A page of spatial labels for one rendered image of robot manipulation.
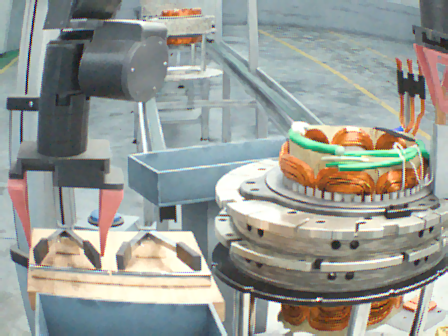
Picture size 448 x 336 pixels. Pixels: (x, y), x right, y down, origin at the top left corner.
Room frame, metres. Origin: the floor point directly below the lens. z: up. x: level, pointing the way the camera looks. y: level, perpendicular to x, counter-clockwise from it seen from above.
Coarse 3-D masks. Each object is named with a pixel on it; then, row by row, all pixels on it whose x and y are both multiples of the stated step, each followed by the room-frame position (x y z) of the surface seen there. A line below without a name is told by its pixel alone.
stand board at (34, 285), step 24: (96, 240) 0.80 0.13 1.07; (120, 240) 0.81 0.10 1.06; (192, 240) 0.82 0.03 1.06; (48, 264) 0.71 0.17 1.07; (72, 264) 0.72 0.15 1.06; (144, 264) 0.74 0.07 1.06; (168, 264) 0.75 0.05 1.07; (48, 288) 0.64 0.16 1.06; (72, 288) 0.65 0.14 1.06; (96, 288) 0.66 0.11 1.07; (120, 288) 0.67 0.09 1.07; (144, 288) 0.68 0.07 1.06; (168, 288) 0.68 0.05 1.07; (192, 288) 0.69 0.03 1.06; (216, 288) 0.69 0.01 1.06
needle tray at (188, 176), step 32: (128, 160) 1.17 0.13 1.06; (160, 160) 1.20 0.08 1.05; (192, 160) 1.22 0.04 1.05; (224, 160) 1.24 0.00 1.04; (256, 160) 1.15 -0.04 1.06; (160, 192) 1.08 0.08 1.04; (192, 192) 1.10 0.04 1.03; (192, 224) 1.17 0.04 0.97; (224, 288) 1.14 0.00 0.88; (224, 320) 1.14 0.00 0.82; (256, 320) 1.17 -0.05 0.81
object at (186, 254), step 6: (180, 246) 0.72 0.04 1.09; (186, 246) 0.72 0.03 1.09; (180, 252) 0.72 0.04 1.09; (186, 252) 0.70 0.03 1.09; (192, 252) 0.70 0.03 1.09; (180, 258) 0.72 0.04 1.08; (186, 258) 0.71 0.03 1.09; (192, 258) 0.69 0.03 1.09; (198, 258) 0.69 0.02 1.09; (186, 264) 0.71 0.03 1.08; (192, 264) 0.69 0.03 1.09; (198, 264) 0.69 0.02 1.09; (198, 270) 0.69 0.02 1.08
